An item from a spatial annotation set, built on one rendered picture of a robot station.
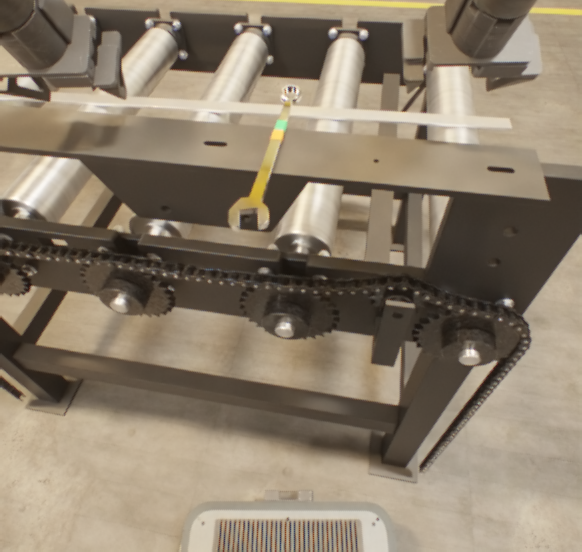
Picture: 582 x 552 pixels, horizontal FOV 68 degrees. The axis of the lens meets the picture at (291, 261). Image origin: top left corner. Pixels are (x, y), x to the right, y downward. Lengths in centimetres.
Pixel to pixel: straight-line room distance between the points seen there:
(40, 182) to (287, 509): 95
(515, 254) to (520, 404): 113
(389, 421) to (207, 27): 130
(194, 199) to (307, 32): 94
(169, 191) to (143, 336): 119
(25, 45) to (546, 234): 63
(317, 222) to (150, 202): 30
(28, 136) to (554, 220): 68
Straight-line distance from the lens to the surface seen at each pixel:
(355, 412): 123
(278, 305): 71
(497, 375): 86
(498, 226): 63
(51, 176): 107
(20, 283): 98
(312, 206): 83
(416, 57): 52
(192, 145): 57
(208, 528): 126
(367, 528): 125
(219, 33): 159
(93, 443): 170
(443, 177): 52
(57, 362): 147
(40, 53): 53
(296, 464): 153
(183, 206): 70
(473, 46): 50
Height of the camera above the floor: 149
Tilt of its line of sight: 51 degrees down
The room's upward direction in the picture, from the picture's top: 3 degrees counter-clockwise
